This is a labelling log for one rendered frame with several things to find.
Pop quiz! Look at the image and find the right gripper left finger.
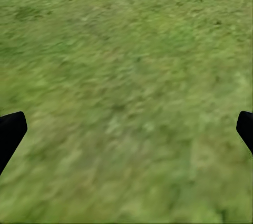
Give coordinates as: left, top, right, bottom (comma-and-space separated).
0, 111, 27, 175

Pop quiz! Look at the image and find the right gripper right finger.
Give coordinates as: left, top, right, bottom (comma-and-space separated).
236, 111, 253, 154

